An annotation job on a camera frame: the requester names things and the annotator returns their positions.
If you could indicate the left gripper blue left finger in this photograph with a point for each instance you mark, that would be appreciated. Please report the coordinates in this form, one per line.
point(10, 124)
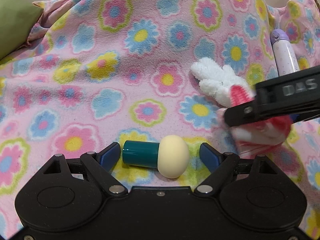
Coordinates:
point(98, 168)

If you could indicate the pink floral fleece blanket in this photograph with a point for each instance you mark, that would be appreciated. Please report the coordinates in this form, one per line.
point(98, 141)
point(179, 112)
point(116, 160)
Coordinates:
point(98, 71)

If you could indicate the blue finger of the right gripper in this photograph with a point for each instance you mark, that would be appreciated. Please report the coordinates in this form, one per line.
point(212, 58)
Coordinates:
point(245, 113)

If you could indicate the lilac thermos bottle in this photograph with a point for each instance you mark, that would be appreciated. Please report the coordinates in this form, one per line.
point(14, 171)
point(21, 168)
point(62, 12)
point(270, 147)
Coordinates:
point(284, 54)

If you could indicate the green fabric cushion bag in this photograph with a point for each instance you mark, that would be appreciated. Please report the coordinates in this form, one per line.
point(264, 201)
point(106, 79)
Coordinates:
point(17, 19)

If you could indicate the white fluffy plush toy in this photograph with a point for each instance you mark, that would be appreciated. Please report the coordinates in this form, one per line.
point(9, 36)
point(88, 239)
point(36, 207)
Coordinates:
point(221, 83)

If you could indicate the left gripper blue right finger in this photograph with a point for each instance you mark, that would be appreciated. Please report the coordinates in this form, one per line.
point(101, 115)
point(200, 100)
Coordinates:
point(221, 167)

